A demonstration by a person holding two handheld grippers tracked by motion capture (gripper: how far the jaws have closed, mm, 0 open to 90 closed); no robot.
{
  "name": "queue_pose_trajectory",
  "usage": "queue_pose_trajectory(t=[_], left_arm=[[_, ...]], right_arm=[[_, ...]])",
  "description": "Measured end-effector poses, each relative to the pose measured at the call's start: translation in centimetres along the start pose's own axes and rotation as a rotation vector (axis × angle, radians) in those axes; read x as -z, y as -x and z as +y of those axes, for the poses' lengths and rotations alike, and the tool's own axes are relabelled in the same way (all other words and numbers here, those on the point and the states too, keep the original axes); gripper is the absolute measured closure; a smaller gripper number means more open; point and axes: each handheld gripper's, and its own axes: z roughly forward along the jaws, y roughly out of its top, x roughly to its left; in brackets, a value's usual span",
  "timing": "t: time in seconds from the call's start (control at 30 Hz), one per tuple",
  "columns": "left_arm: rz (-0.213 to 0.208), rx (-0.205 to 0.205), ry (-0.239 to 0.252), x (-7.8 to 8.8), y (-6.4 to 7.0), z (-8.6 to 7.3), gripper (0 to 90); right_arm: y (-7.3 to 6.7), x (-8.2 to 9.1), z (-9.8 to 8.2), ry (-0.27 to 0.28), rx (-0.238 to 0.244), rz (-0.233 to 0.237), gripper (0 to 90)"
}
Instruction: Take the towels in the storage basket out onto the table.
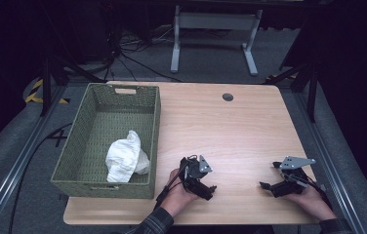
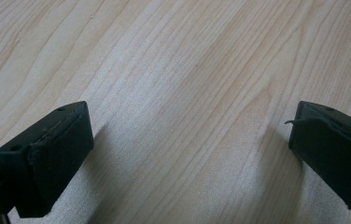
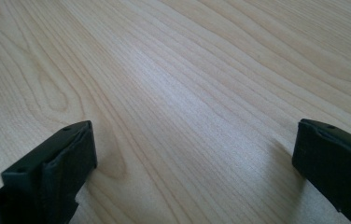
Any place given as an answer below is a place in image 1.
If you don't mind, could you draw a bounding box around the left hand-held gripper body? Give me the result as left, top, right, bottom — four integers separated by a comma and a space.
179, 154, 214, 192

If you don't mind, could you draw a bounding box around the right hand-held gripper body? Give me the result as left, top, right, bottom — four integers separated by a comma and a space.
270, 155, 319, 198

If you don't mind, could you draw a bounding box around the left hand-held gripper black cable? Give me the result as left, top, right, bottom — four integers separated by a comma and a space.
154, 164, 187, 210

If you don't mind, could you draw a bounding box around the black floor cable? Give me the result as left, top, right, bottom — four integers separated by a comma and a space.
7, 122, 74, 234

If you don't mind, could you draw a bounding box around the black metal stand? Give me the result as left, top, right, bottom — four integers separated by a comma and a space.
39, 55, 106, 117
264, 61, 320, 124

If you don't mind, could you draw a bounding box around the green woven basket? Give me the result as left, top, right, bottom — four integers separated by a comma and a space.
50, 82, 162, 200

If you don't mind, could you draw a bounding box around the hand-held gripper black cable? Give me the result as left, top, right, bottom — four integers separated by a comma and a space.
302, 174, 334, 211
154, 164, 187, 210

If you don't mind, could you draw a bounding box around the person's right hand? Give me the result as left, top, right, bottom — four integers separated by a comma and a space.
285, 185, 338, 222

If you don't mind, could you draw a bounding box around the grey metal desk frame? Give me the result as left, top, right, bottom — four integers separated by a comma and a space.
170, 4, 264, 77

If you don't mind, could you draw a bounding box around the person's left hand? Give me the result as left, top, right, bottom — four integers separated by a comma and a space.
159, 168, 203, 218

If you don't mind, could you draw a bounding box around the white cloth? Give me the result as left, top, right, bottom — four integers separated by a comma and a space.
104, 130, 151, 184

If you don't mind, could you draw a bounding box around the bundle of floor cables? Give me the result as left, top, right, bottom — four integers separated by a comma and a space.
102, 22, 184, 83

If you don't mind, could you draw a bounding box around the aluminium floor rail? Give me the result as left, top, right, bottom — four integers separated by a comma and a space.
0, 86, 68, 234
293, 91, 367, 234

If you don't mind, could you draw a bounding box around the right hand-held gripper black cable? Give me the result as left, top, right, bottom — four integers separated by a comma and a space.
302, 174, 334, 211

